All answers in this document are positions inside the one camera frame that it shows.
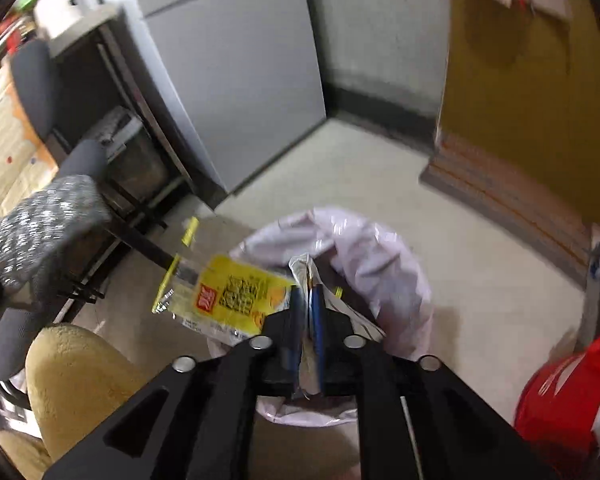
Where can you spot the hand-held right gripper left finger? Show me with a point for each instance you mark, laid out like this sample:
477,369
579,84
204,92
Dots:
297,325

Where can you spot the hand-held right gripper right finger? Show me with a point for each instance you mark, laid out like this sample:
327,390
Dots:
320,330

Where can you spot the clear packet with yellow label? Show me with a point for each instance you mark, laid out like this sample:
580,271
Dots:
240,300

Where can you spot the bin with pink bag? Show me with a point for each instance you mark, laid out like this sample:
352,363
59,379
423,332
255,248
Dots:
380,270

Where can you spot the grey microfiber cloth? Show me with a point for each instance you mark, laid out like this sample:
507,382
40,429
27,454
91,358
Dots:
45,230

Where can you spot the yellow striped dotted mat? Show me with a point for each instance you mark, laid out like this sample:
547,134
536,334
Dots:
0,160

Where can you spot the left yellow fluffy slipper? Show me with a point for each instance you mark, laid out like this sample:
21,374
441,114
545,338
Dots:
22,455

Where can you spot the grey office chair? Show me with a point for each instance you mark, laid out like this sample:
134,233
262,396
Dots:
30,80

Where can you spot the striped doormat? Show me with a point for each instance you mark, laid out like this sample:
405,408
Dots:
505,195

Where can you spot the red bag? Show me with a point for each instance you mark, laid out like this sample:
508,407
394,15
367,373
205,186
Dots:
555,400

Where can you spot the grey refrigerator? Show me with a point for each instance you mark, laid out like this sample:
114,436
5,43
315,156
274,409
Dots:
230,85

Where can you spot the black metal side table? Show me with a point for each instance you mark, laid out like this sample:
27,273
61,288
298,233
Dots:
90,20

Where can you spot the white kitchen appliance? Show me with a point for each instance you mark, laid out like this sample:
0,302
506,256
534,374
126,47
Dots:
70,5

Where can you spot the yellow door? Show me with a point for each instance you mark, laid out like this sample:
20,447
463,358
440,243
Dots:
520,95

